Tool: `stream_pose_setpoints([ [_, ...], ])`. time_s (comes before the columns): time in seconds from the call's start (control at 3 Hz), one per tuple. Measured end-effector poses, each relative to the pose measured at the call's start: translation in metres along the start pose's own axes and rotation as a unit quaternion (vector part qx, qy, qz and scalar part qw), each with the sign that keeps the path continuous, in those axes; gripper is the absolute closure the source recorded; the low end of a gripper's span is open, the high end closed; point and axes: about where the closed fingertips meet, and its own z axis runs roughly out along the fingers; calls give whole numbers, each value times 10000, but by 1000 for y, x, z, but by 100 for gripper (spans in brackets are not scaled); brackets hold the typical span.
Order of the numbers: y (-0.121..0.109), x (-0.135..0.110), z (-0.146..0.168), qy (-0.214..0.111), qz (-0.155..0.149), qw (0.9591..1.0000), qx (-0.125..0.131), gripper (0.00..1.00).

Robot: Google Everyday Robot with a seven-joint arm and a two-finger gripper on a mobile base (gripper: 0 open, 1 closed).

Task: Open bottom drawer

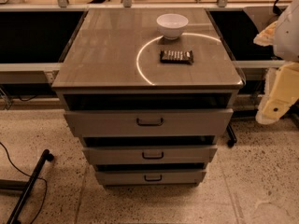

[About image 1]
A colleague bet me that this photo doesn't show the grey drawer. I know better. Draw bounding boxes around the grey drawer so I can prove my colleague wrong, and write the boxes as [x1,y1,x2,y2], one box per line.
[95,170,206,186]
[64,108,233,137]
[83,145,217,165]

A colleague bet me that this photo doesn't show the grey drawer cabinet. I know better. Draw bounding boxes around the grey drawer cabinet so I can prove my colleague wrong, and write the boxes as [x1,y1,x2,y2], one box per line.
[51,7,245,188]

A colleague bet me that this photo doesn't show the white bowl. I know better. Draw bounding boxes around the white bowl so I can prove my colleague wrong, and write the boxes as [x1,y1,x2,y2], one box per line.
[156,13,189,40]

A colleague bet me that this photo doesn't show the cabinet caster wheel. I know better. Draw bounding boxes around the cabinet caster wheel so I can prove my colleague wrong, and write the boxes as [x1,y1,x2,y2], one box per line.
[226,125,237,147]

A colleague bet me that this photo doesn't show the dark snack bar packet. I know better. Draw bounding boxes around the dark snack bar packet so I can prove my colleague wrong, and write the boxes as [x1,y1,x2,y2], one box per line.
[160,50,193,64]

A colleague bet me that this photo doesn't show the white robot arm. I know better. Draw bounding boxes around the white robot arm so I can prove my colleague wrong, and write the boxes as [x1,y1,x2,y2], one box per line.
[253,0,299,125]

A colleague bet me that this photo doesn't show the black floor cable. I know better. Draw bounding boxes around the black floor cable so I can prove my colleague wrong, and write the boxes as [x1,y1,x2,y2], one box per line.
[0,141,49,224]

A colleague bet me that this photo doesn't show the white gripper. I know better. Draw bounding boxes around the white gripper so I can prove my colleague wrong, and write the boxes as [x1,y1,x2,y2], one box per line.
[255,62,299,125]

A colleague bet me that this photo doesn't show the black stand leg left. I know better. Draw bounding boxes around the black stand leg left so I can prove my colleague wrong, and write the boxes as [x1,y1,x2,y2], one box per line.
[0,149,54,224]

